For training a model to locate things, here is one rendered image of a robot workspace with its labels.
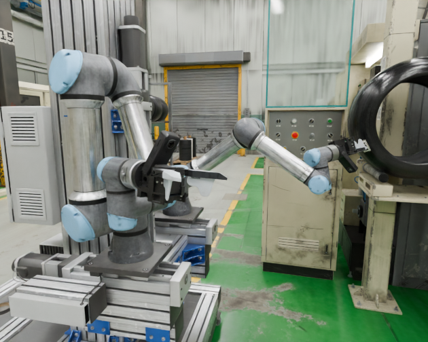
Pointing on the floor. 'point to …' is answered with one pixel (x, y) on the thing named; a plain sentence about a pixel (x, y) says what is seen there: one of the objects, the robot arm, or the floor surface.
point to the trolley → (161, 109)
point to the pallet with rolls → (186, 150)
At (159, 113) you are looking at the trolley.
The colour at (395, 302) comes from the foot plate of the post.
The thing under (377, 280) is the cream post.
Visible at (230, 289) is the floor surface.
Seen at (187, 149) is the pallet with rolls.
